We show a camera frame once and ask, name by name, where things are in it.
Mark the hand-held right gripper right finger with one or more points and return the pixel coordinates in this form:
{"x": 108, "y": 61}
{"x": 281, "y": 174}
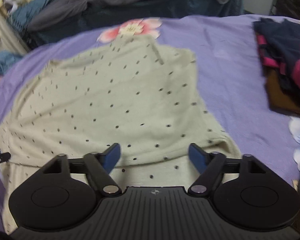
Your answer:
{"x": 197, "y": 157}

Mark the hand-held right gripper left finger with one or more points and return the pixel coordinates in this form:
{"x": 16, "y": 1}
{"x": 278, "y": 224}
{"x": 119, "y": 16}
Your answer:
{"x": 113, "y": 155}

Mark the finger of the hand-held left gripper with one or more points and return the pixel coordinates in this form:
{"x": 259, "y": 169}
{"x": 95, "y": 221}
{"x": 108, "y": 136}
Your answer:
{"x": 1, "y": 156}

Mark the green polka dot shirt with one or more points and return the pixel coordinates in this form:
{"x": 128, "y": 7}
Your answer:
{"x": 115, "y": 92}

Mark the purple floral bedsheet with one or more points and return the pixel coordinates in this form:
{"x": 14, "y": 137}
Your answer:
{"x": 227, "y": 75}

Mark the brown folded garment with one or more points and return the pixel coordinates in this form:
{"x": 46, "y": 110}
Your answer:
{"x": 277, "y": 97}

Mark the white machine with control panel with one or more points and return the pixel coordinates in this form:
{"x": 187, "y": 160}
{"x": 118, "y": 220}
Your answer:
{"x": 5, "y": 30}

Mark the navy cartoon print garment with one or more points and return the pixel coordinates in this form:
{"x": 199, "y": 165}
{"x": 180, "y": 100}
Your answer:
{"x": 282, "y": 45}

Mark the teal blue blanket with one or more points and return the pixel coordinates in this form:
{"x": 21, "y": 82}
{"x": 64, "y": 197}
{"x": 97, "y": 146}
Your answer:
{"x": 32, "y": 7}

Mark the dark blue blanket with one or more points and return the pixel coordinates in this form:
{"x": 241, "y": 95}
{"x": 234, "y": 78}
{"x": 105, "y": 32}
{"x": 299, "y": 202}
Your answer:
{"x": 190, "y": 5}

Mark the grey pillow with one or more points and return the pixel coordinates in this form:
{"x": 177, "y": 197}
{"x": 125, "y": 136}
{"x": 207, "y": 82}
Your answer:
{"x": 90, "y": 0}

